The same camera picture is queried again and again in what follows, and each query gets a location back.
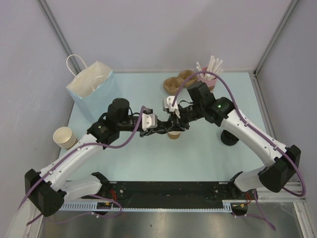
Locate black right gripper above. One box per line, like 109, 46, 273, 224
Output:
165, 102, 204, 131

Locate light blue paper bag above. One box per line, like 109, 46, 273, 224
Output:
66, 61, 122, 123

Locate brown paper cups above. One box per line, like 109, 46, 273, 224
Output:
53, 126, 78, 150

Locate single brown paper cup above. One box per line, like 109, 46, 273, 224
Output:
167, 131, 181, 140

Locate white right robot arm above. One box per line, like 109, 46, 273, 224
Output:
163, 82, 301, 199

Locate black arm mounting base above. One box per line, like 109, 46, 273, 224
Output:
96, 181, 255, 204

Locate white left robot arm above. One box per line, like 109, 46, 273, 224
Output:
23, 98, 175, 217

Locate pink straw holder cup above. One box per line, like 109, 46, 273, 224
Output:
198, 73, 217, 92

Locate white wrapped straws bundle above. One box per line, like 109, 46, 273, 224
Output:
196, 55, 223, 79

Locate brown pulp carrier stack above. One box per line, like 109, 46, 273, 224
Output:
163, 69, 194, 95

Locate stacked black cup lids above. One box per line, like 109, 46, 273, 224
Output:
220, 130, 239, 146

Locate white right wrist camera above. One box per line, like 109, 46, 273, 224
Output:
162, 96, 180, 118

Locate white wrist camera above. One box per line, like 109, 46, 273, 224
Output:
162, 96, 180, 118
142, 108, 158, 131

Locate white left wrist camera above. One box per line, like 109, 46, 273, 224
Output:
142, 108, 158, 131

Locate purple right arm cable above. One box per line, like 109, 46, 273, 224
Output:
170, 71, 307, 231

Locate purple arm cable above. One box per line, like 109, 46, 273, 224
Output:
170, 71, 307, 231
18, 106, 149, 226

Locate white slotted cable duct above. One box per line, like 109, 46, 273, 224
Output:
59, 199, 248, 214

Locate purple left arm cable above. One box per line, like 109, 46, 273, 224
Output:
18, 106, 149, 226

